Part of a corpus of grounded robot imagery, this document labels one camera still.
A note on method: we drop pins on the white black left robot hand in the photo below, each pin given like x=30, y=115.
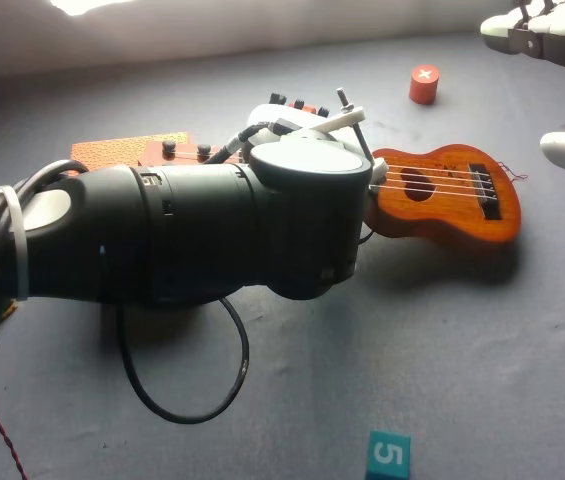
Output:
x=282, y=115

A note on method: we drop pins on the small orange wooden ukulele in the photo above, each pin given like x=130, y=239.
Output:
x=437, y=210

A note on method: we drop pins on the large orange wooden block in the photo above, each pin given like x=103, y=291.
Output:
x=112, y=149

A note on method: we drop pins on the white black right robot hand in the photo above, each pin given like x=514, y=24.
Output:
x=562, y=35

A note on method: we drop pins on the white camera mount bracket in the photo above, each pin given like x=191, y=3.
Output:
x=347, y=117

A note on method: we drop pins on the red cylinder white cross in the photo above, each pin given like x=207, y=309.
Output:
x=423, y=87

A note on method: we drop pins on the teal block number five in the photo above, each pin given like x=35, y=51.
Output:
x=388, y=455

